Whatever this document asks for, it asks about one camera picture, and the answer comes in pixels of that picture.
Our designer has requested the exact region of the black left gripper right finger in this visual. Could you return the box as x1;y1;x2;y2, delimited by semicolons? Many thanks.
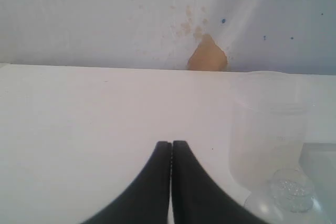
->
172;141;265;224

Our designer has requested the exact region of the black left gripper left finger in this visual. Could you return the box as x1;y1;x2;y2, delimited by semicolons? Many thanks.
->
85;141;172;224

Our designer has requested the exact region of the clear glass jar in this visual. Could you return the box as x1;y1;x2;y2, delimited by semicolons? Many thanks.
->
243;168;332;224

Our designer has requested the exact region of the frosted plastic container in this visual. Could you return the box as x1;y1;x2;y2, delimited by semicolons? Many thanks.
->
228;71;313;190

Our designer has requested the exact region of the white plastic tray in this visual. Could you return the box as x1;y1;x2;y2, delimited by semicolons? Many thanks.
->
299;143;336;223

